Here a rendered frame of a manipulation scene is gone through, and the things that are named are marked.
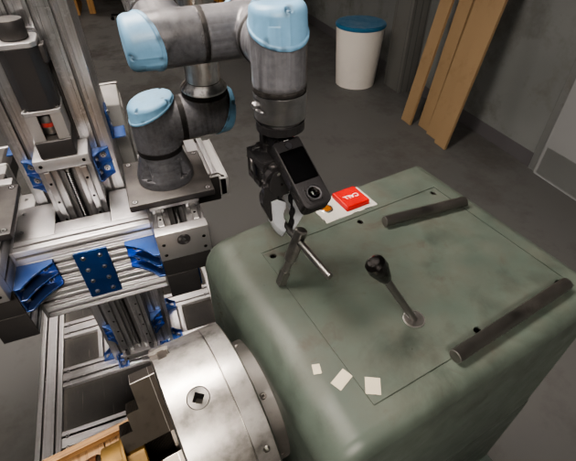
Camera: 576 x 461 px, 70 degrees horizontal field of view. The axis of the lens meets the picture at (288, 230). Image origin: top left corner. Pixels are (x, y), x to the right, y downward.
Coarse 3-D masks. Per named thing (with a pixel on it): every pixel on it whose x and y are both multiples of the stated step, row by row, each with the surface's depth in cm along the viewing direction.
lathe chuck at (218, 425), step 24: (192, 336) 71; (168, 360) 65; (192, 360) 65; (168, 384) 62; (192, 384) 62; (216, 384) 62; (168, 408) 59; (216, 408) 60; (192, 432) 58; (216, 432) 59; (240, 432) 59; (192, 456) 57; (216, 456) 58; (240, 456) 59
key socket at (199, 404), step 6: (192, 390) 61; (198, 390) 61; (204, 390) 61; (192, 396) 60; (198, 396) 62; (204, 396) 61; (192, 402) 60; (198, 402) 63; (204, 402) 60; (192, 408) 60; (198, 408) 60
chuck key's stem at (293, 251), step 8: (296, 232) 68; (304, 232) 68; (296, 240) 68; (288, 248) 70; (296, 248) 69; (288, 256) 70; (296, 256) 70; (288, 264) 71; (280, 272) 72; (288, 272) 72; (280, 280) 72
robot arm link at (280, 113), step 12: (300, 96) 56; (252, 108) 57; (264, 108) 56; (276, 108) 55; (288, 108) 55; (300, 108) 57; (264, 120) 57; (276, 120) 56; (288, 120) 57; (300, 120) 58
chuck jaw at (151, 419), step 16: (160, 352) 70; (144, 368) 69; (144, 384) 66; (144, 400) 66; (160, 400) 67; (128, 416) 65; (144, 416) 66; (160, 416) 67; (128, 432) 66; (144, 432) 67; (160, 432) 68; (128, 448) 66
